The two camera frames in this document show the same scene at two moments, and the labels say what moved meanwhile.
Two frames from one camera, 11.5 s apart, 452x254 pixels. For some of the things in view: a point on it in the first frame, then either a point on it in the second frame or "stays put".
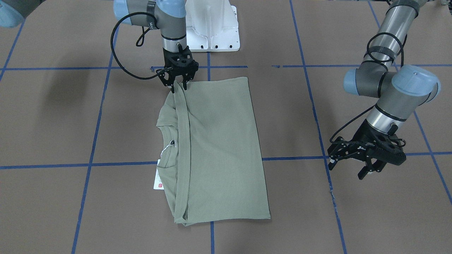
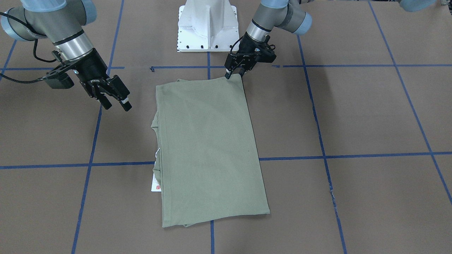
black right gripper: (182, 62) to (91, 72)
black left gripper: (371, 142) to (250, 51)
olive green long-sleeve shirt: (208, 146) stays put
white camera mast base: (211, 25) stays put
